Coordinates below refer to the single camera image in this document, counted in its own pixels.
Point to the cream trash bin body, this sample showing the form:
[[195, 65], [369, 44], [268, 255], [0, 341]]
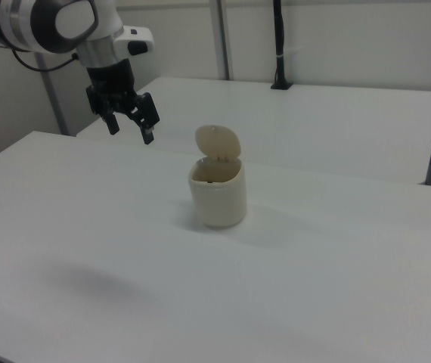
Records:
[[219, 204]]

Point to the beige trash bin lid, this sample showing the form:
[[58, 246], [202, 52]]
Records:
[[217, 140]]

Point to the grey wall panel post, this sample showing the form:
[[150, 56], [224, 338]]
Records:
[[223, 38]]

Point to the black camera pole with clamp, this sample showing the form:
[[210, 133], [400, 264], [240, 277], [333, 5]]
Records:
[[280, 38]]

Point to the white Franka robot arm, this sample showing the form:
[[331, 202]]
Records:
[[75, 19]]

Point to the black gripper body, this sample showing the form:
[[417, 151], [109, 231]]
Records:
[[111, 85]]

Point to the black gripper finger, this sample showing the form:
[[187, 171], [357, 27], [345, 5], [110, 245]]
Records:
[[112, 124], [146, 113]]

